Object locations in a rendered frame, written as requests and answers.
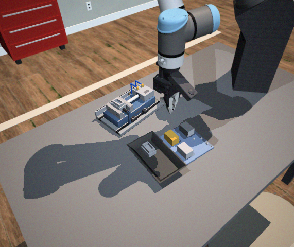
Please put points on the yellow rectangular block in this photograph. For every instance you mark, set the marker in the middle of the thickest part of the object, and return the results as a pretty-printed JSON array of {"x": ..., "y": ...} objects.
[{"x": 171, "y": 137}]

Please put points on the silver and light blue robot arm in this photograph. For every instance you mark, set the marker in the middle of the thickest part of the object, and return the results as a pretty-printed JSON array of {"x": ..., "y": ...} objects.
[{"x": 176, "y": 26}]

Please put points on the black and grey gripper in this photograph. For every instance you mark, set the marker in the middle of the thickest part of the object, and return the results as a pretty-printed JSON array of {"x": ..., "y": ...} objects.
[{"x": 162, "y": 85}]

